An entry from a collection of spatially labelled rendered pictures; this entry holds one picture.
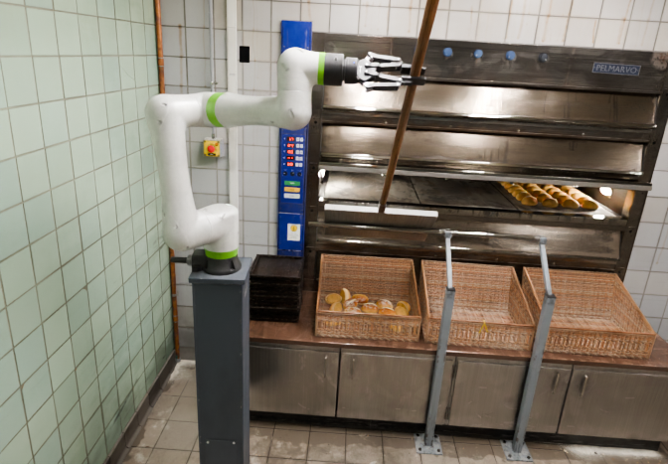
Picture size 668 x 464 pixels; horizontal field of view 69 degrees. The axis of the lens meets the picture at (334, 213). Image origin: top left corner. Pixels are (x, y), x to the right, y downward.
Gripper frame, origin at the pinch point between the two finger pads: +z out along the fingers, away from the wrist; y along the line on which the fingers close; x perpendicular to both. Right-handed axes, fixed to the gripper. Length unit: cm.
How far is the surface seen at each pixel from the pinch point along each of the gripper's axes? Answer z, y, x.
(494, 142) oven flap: 65, -53, -118
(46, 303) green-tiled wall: -123, 64, -62
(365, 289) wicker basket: 0, 23, -171
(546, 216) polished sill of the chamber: 101, -21, -142
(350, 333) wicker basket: -8, 54, -144
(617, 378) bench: 131, 66, -146
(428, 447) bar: 39, 107, -173
